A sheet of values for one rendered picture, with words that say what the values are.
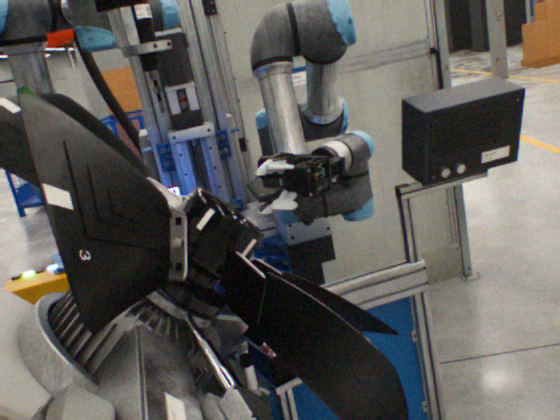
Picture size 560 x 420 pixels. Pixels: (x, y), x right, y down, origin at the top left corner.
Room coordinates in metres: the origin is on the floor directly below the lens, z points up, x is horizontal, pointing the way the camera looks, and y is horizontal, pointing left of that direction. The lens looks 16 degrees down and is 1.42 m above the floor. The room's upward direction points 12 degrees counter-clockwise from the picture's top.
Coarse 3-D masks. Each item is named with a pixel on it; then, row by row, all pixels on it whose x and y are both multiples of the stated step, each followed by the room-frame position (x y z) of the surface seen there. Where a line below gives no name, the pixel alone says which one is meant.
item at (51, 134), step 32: (32, 96) 0.52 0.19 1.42; (32, 128) 0.48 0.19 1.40; (64, 128) 0.53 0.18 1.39; (64, 160) 0.49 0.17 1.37; (96, 160) 0.54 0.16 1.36; (96, 192) 0.51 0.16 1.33; (128, 192) 0.57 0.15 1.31; (160, 192) 0.64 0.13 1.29; (64, 224) 0.44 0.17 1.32; (96, 224) 0.49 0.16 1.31; (128, 224) 0.54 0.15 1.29; (160, 224) 0.62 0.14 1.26; (64, 256) 0.42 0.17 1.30; (96, 256) 0.46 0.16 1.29; (128, 256) 0.52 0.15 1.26; (160, 256) 0.60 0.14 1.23; (96, 288) 0.44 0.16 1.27; (128, 288) 0.50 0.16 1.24; (96, 320) 0.42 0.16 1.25
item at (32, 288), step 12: (36, 276) 1.12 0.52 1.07; (48, 276) 1.11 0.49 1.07; (60, 276) 1.09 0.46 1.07; (12, 288) 1.08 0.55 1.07; (24, 288) 1.07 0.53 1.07; (36, 288) 1.07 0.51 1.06; (48, 288) 1.08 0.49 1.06; (60, 288) 1.08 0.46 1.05; (24, 300) 1.07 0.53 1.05; (36, 300) 1.07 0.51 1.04
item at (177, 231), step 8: (176, 208) 0.68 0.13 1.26; (176, 216) 0.68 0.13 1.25; (184, 216) 0.70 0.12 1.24; (184, 224) 0.69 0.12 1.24; (176, 232) 0.67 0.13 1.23; (184, 232) 0.69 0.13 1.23; (184, 240) 0.69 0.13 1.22; (184, 248) 0.68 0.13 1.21; (176, 256) 0.65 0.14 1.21; (184, 256) 0.68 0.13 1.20; (184, 264) 0.67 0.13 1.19; (176, 272) 0.65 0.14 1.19; (184, 272) 0.67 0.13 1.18; (176, 280) 0.64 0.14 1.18; (184, 280) 0.66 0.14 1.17
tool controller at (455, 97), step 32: (416, 96) 1.34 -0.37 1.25; (448, 96) 1.31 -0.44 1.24; (480, 96) 1.28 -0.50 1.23; (512, 96) 1.29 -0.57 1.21; (416, 128) 1.29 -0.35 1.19; (448, 128) 1.26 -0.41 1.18; (480, 128) 1.29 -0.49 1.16; (512, 128) 1.31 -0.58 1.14; (416, 160) 1.30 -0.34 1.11; (448, 160) 1.28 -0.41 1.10; (480, 160) 1.31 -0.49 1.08; (512, 160) 1.34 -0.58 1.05
